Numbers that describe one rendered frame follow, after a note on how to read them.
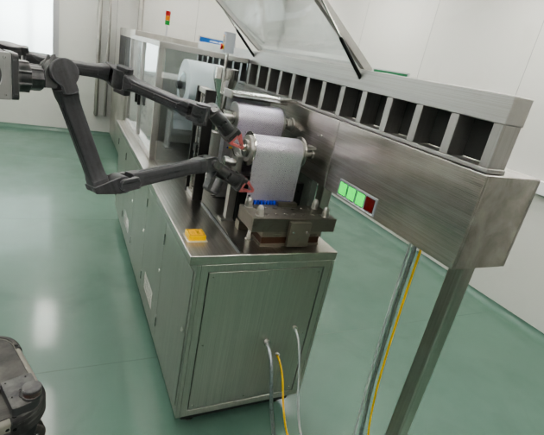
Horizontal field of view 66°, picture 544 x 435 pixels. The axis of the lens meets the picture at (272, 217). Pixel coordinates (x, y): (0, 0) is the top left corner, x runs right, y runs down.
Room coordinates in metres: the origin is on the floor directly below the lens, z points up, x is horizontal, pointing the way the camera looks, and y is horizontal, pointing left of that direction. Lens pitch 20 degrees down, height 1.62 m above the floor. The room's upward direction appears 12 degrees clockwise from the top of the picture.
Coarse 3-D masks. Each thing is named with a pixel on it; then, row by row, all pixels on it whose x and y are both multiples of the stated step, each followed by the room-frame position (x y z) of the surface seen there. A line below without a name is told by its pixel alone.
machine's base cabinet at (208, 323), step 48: (144, 192) 2.37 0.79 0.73; (144, 240) 2.26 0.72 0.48; (144, 288) 2.15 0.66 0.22; (192, 288) 1.40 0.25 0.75; (240, 288) 1.48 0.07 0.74; (288, 288) 1.59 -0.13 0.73; (192, 336) 1.39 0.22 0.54; (240, 336) 1.50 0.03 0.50; (288, 336) 1.62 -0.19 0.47; (192, 384) 1.41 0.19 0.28; (240, 384) 1.53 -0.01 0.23; (288, 384) 1.65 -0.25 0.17
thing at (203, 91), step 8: (200, 88) 2.06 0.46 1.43; (208, 88) 2.05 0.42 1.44; (200, 96) 2.06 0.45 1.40; (208, 96) 1.97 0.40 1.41; (208, 120) 1.98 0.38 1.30; (192, 128) 2.10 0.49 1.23; (200, 128) 1.97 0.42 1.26; (208, 128) 1.98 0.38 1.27; (192, 136) 2.09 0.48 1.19; (200, 136) 1.96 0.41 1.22; (208, 136) 1.98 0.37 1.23; (192, 144) 2.09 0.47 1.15; (200, 144) 1.97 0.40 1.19; (208, 144) 1.98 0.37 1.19; (192, 152) 2.09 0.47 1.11; (200, 152) 1.97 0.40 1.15; (192, 176) 2.06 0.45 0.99; (200, 176) 1.98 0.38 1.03; (192, 184) 2.06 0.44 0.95; (200, 184) 1.98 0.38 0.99; (192, 192) 1.98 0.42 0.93; (200, 192) 1.98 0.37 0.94
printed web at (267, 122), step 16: (240, 112) 1.96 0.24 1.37; (256, 112) 2.00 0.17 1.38; (272, 112) 2.05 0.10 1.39; (240, 128) 1.96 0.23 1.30; (256, 128) 1.99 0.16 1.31; (272, 128) 2.03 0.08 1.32; (224, 144) 2.08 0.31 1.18; (256, 144) 1.75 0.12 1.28; (272, 144) 1.79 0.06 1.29; (288, 144) 1.83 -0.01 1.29; (256, 160) 1.75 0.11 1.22; (272, 160) 1.78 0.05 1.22; (288, 160) 1.82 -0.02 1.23; (224, 192) 2.10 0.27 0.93
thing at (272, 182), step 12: (252, 168) 1.74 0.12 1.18; (264, 168) 1.77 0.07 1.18; (276, 168) 1.80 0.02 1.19; (288, 168) 1.82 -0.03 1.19; (252, 180) 1.74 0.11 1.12; (264, 180) 1.77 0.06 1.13; (276, 180) 1.80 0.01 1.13; (288, 180) 1.83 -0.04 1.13; (252, 192) 1.75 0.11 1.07; (264, 192) 1.78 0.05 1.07; (276, 192) 1.81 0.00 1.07; (288, 192) 1.84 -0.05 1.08
